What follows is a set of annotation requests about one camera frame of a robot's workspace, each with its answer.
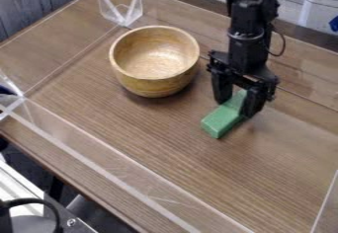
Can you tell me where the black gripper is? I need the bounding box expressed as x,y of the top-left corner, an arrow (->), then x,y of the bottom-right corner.
207,50 -> 281,118

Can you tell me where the green rectangular block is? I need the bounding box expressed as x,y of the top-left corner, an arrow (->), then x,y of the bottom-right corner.
201,90 -> 248,138

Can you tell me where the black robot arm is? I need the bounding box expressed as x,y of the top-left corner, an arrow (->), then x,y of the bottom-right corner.
207,0 -> 285,118

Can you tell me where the brown wooden bowl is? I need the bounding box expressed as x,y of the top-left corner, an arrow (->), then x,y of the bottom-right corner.
109,26 -> 201,98

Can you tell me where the white container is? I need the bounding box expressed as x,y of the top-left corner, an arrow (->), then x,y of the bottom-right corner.
298,0 -> 338,36

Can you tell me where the clear acrylic corner bracket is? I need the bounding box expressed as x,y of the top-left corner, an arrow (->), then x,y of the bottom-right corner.
98,0 -> 143,27

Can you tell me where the clear acrylic front wall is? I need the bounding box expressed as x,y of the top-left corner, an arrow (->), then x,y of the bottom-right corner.
0,76 -> 254,233

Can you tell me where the grey metal bracket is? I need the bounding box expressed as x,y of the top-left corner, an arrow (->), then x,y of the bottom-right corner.
44,194 -> 99,233

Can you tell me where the black cable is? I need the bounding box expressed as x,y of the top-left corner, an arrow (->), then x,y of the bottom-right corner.
0,196 -> 63,233

